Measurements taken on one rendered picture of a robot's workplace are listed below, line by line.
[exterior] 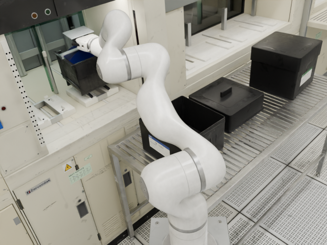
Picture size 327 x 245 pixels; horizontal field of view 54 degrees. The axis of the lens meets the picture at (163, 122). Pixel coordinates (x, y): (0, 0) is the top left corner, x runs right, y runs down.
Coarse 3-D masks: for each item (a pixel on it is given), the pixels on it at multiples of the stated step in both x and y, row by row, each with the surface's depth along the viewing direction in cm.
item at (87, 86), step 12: (72, 36) 151; (60, 60) 162; (84, 60) 152; (96, 60) 157; (72, 72) 156; (84, 72) 156; (96, 72) 160; (72, 84) 165; (84, 84) 159; (96, 84) 164
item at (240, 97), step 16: (224, 80) 179; (192, 96) 167; (208, 96) 166; (224, 96) 165; (240, 96) 163; (256, 96) 162; (224, 112) 153; (240, 112) 155; (256, 112) 167; (224, 128) 157
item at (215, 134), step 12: (180, 96) 155; (180, 108) 158; (192, 108) 153; (204, 108) 146; (192, 120) 157; (204, 120) 150; (216, 120) 143; (144, 132) 143; (204, 132) 132; (216, 132) 138; (144, 144) 148; (156, 144) 139; (168, 144) 131; (216, 144) 142; (156, 156) 144
